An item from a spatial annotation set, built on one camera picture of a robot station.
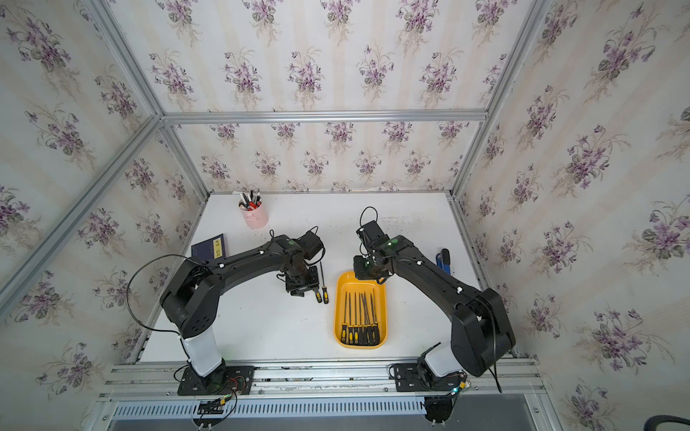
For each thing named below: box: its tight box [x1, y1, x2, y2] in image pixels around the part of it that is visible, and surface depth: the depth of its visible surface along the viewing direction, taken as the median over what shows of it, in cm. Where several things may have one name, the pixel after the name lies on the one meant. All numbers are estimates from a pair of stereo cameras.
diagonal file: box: [341, 290, 348, 344], surface depth 82 cm
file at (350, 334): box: [347, 291, 354, 346], surface depth 83 cm
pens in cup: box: [238, 189, 263, 212], surface depth 106 cm
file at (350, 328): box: [347, 291, 354, 346], surface depth 83 cm
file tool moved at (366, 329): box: [361, 292, 370, 346], surface depth 81 cm
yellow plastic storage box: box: [334, 270, 389, 350], surface depth 86 cm
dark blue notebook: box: [190, 233, 226, 262], surface depth 103 cm
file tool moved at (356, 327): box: [353, 291, 360, 346], surface depth 82 cm
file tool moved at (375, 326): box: [370, 292, 380, 346], surface depth 81 cm
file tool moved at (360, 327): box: [358, 291, 363, 346], surface depth 82 cm
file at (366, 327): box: [361, 292, 370, 346], surface depth 81 cm
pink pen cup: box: [238, 202, 269, 230], surface depth 106 cm
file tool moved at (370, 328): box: [364, 292, 375, 346], surface depth 80 cm
